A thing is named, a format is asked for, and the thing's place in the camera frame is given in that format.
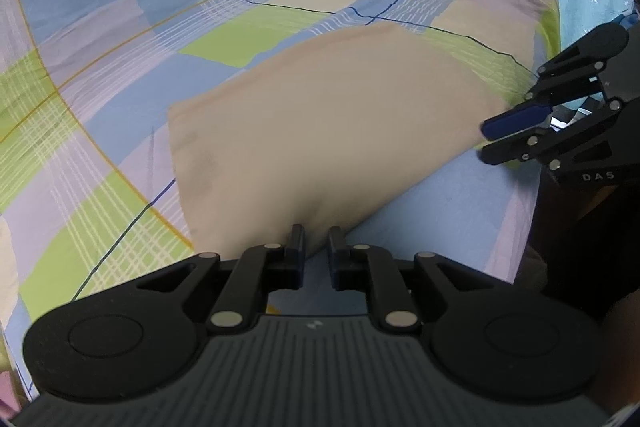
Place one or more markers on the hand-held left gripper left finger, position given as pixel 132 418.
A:
pixel 299 254

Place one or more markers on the checked blanket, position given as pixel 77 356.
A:
pixel 100 57

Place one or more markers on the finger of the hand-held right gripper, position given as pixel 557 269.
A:
pixel 515 121
pixel 510 152

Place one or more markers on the beige cloth garment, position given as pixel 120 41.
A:
pixel 325 117

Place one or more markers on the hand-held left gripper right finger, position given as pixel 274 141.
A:
pixel 334 259

